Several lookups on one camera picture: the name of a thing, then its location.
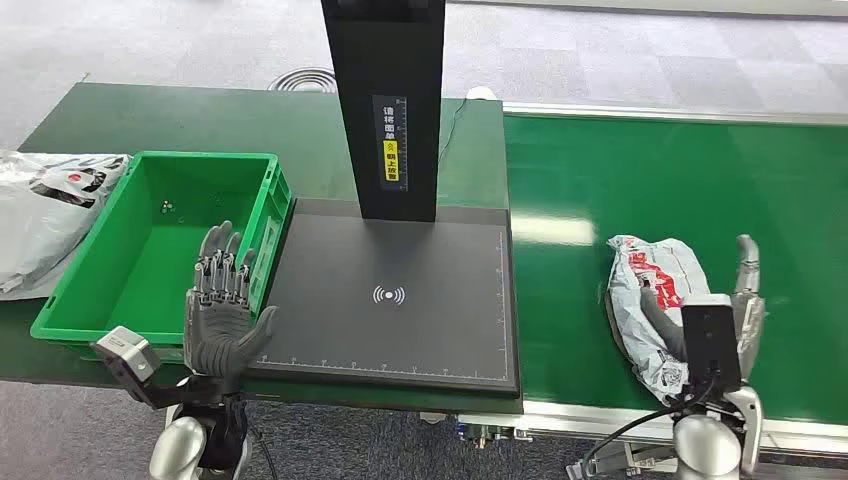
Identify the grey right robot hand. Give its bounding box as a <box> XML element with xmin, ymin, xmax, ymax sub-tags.
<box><xmin>639</xmin><ymin>233</ymin><xmax>768</xmax><ymax>386</ymax></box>

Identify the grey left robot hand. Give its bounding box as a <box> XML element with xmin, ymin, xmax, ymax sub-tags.
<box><xmin>183</xmin><ymin>220</ymin><xmax>280</xmax><ymax>397</ymax></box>

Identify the grey red-print poly mailer package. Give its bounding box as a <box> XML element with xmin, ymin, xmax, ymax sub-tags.
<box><xmin>604</xmin><ymin>235</ymin><xmax>713</xmax><ymax>407</ymax></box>

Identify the green plastic crate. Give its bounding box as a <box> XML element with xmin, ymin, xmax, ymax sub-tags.
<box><xmin>29</xmin><ymin>150</ymin><xmax>294</xmax><ymax>364</ymax></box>

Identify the grey poly mailer black print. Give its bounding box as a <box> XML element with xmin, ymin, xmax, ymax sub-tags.
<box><xmin>0</xmin><ymin>149</ymin><xmax>132</xmax><ymax>301</ymax></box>

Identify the black yellow column label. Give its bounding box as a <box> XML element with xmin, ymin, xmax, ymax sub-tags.
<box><xmin>371</xmin><ymin>94</ymin><xmax>409</xmax><ymax>193</ymax></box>

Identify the round metal floor outlet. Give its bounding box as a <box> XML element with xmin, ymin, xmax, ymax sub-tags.
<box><xmin>266</xmin><ymin>66</ymin><xmax>338</xmax><ymax>94</ymax></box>

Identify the black scanner column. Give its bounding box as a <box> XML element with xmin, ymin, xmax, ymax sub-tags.
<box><xmin>320</xmin><ymin>0</ymin><xmax>447</xmax><ymax>224</ymax></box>

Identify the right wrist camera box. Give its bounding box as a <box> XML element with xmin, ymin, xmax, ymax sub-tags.
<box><xmin>680</xmin><ymin>294</ymin><xmax>743</xmax><ymax>390</ymax></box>

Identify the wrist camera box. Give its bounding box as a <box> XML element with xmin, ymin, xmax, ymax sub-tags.
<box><xmin>680</xmin><ymin>294</ymin><xmax>743</xmax><ymax>390</ymax></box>
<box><xmin>90</xmin><ymin>325</ymin><xmax>200</xmax><ymax>411</ymax></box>

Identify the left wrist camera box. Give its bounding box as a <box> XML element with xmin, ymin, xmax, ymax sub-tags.
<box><xmin>90</xmin><ymin>325</ymin><xmax>200</xmax><ymax>411</ymax></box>

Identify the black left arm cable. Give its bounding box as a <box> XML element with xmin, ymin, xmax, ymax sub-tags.
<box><xmin>246</xmin><ymin>423</ymin><xmax>281</xmax><ymax>480</ymax></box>

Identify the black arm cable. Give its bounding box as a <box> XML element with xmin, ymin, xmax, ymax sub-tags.
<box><xmin>246</xmin><ymin>423</ymin><xmax>281</xmax><ymax>480</ymax></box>
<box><xmin>581</xmin><ymin>377</ymin><xmax>720</xmax><ymax>478</ymax></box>

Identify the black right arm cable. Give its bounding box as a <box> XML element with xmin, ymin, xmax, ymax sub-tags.
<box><xmin>581</xmin><ymin>377</ymin><xmax>720</xmax><ymax>478</ymax></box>

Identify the black scanner base plate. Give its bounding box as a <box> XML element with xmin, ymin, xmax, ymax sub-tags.
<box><xmin>248</xmin><ymin>197</ymin><xmax>523</xmax><ymax>400</ymax></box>

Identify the silver conveyor side rail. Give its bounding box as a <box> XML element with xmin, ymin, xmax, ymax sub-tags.
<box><xmin>457</xmin><ymin>399</ymin><xmax>848</xmax><ymax>460</ymax></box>
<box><xmin>502</xmin><ymin>101</ymin><xmax>848</xmax><ymax>127</ymax></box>

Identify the silver conveyor support bracket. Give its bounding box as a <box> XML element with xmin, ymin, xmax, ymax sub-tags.
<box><xmin>566</xmin><ymin>442</ymin><xmax>672</xmax><ymax>480</ymax></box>

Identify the metal conveyor connector bracket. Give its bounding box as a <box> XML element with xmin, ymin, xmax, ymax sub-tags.
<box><xmin>461</xmin><ymin>423</ymin><xmax>535</xmax><ymax>450</ymax></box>

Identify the thin black scanner cable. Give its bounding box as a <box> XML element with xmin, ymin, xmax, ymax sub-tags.
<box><xmin>437</xmin><ymin>97</ymin><xmax>468</xmax><ymax>164</ymax></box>

